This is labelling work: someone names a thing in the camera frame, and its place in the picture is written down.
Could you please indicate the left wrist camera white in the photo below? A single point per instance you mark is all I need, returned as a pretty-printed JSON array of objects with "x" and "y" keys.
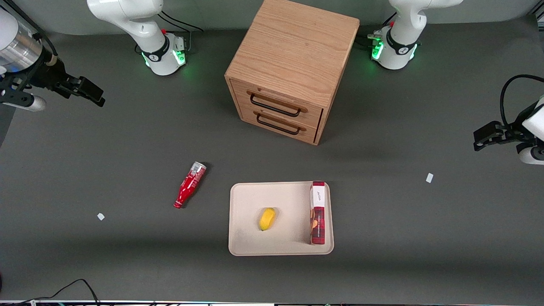
[{"x": 531, "y": 155}]

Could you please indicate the red and white snack box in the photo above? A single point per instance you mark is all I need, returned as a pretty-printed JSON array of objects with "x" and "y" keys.
[{"x": 318, "y": 212}]

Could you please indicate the beige plastic tray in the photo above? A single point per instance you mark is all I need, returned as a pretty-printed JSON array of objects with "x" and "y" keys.
[{"x": 280, "y": 238}]

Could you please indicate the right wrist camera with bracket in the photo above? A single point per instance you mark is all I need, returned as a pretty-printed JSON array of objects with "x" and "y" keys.
[{"x": 23, "y": 101}]

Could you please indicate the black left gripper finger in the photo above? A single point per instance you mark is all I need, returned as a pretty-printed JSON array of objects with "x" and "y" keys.
[
  {"x": 486, "y": 143},
  {"x": 488, "y": 128}
]

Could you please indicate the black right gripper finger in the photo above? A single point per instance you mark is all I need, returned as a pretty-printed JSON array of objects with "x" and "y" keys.
[
  {"x": 91, "y": 88},
  {"x": 97, "y": 102}
]

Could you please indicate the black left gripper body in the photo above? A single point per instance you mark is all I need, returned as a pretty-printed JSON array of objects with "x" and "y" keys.
[{"x": 509, "y": 131}]

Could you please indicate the yellow lemon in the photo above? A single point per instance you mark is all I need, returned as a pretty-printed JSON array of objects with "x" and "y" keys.
[{"x": 267, "y": 219}]

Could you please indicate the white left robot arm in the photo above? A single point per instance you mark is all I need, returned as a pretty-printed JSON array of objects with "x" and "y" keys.
[{"x": 401, "y": 38}]

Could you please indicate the red coke bottle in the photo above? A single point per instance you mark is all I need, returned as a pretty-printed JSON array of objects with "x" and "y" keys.
[{"x": 189, "y": 187}]

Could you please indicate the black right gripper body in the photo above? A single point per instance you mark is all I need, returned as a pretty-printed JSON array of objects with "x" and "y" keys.
[{"x": 50, "y": 75}]

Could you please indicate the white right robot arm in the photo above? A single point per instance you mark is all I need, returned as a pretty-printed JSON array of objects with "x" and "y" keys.
[{"x": 136, "y": 25}]

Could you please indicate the wooden two-drawer cabinet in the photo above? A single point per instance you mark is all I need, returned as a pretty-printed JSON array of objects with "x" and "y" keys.
[{"x": 293, "y": 55}]

